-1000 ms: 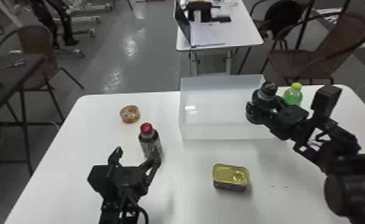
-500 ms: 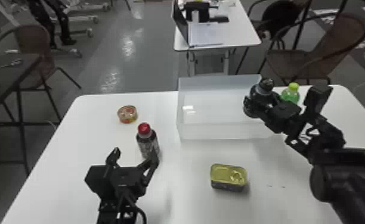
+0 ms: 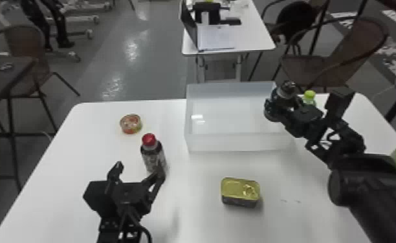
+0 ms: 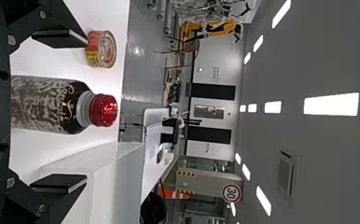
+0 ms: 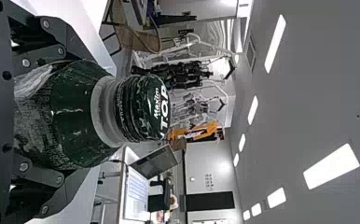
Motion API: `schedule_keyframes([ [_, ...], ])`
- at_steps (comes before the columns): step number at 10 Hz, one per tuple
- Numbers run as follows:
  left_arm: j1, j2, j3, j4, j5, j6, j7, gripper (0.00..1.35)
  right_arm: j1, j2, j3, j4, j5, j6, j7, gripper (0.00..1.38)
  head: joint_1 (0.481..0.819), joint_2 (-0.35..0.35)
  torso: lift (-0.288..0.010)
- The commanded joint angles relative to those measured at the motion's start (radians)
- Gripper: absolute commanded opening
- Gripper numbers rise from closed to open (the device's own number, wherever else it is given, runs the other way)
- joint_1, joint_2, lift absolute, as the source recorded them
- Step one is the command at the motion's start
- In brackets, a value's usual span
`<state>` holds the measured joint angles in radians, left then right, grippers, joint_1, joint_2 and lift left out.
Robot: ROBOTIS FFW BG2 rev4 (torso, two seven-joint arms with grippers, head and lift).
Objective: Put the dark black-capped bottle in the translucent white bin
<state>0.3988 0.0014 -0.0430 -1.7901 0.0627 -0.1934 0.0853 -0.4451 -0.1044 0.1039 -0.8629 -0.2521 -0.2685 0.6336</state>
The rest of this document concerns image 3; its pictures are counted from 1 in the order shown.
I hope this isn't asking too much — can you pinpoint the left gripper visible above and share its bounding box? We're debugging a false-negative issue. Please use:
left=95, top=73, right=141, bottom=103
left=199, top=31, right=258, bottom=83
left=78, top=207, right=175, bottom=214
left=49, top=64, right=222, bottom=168
left=104, top=160, right=167, bottom=220

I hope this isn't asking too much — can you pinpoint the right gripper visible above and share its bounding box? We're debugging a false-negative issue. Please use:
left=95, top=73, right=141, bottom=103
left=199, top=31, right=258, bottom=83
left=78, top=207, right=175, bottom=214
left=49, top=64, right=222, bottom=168
left=263, top=91, right=325, bottom=139

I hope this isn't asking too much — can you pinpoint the black bottle with grey cap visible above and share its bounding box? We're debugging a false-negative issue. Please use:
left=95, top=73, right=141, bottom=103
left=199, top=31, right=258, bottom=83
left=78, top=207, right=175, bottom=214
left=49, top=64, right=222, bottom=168
left=275, top=80, right=300, bottom=101

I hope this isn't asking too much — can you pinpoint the black bottle with red cap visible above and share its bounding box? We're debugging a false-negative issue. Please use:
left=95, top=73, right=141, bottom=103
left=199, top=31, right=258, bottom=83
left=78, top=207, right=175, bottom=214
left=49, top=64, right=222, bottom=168
left=140, top=132, right=168, bottom=174

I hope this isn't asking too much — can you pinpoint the red round can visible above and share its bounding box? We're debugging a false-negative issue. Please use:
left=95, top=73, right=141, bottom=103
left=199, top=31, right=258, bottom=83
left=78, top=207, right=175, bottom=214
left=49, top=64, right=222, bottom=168
left=119, top=113, right=144, bottom=135

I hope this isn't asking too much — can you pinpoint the clear box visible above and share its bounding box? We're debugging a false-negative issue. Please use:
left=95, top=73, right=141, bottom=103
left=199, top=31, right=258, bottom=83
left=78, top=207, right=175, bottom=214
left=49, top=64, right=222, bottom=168
left=184, top=80, right=296, bottom=153

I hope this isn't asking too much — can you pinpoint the white side table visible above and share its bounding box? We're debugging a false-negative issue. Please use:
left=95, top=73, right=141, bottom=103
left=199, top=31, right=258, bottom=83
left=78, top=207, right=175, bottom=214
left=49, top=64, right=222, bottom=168
left=180, top=0, right=276, bottom=83

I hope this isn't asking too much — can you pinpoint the brown chair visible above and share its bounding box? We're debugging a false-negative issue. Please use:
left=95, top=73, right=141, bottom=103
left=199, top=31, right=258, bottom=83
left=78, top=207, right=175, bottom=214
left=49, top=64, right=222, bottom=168
left=0, top=25, right=82, bottom=134
left=280, top=16, right=390, bottom=94

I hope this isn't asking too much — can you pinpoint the black chair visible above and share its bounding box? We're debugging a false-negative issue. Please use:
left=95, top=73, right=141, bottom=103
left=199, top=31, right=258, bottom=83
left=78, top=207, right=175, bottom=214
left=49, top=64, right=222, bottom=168
left=247, top=0, right=332, bottom=82

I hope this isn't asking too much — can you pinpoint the yellow can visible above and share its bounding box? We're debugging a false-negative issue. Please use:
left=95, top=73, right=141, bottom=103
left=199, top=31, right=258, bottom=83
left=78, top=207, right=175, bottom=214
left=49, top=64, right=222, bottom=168
left=220, top=176, right=262, bottom=209

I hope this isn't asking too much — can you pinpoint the dark side table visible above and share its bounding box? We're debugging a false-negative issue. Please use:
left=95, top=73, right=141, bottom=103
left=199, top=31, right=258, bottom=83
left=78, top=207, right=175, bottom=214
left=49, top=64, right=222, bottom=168
left=0, top=56, right=59, bottom=193

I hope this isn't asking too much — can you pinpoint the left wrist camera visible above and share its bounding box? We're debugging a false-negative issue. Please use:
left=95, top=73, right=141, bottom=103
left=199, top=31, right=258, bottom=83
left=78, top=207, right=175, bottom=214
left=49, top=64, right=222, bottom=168
left=82, top=180, right=111, bottom=218

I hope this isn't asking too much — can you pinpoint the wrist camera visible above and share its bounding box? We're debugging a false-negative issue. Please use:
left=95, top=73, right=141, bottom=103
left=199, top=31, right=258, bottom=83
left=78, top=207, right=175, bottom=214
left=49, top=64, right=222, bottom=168
left=82, top=180, right=111, bottom=218
left=324, top=86, right=356, bottom=122

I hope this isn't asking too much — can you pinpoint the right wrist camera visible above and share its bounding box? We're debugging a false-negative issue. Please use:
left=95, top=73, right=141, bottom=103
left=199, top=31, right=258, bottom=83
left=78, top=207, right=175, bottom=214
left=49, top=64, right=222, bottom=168
left=324, top=86, right=356, bottom=122

